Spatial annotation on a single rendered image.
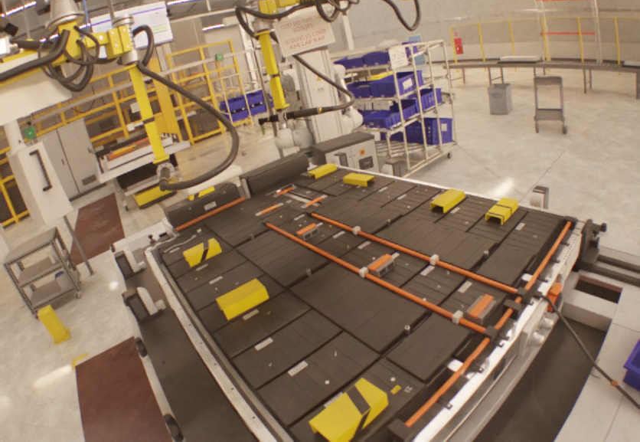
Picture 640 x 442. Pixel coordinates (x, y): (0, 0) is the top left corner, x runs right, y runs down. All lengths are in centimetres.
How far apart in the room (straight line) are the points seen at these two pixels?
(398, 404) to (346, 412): 12
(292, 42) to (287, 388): 185
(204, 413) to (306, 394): 36
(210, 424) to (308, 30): 201
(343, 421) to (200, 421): 48
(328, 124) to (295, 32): 168
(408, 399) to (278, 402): 29
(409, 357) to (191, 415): 63
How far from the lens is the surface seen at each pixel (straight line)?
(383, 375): 84
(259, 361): 95
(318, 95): 362
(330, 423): 73
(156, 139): 173
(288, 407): 83
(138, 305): 152
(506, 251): 118
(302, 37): 219
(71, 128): 1031
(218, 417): 105
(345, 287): 108
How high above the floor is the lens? 167
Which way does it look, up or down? 23 degrees down
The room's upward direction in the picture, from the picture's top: 13 degrees counter-clockwise
